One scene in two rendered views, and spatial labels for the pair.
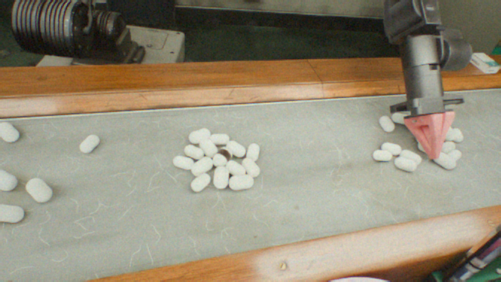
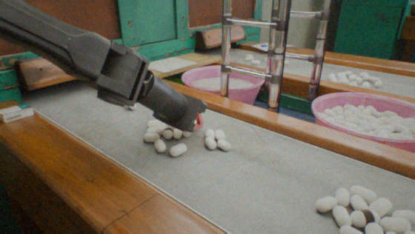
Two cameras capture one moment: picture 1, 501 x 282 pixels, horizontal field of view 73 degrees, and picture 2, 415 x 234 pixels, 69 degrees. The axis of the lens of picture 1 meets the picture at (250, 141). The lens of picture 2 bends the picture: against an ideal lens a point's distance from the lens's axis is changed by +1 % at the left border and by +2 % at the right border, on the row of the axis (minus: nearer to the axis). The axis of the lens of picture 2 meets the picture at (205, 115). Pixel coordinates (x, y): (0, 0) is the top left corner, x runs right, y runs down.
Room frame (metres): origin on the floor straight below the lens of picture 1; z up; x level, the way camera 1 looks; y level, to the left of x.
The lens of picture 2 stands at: (0.69, 0.22, 1.05)
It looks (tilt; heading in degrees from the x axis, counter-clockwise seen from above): 24 degrees down; 243
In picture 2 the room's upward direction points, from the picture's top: straight up
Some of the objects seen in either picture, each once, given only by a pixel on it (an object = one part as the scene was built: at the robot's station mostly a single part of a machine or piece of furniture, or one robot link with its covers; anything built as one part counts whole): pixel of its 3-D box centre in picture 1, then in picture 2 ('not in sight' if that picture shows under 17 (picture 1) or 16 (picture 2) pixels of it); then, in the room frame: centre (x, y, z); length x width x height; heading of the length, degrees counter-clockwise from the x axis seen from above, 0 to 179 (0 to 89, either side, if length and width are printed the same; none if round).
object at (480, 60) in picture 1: (484, 63); (15, 112); (0.79, -0.52, 0.77); 0.06 x 0.04 x 0.02; 22
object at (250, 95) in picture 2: not in sight; (222, 89); (0.22, -0.58, 0.72); 0.27 x 0.27 x 0.10
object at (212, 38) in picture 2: not in sight; (222, 35); (0.01, -0.96, 0.83); 0.30 x 0.06 x 0.07; 22
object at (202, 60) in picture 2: not in sight; (176, 64); (0.30, -0.78, 0.77); 0.33 x 0.15 x 0.01; 22
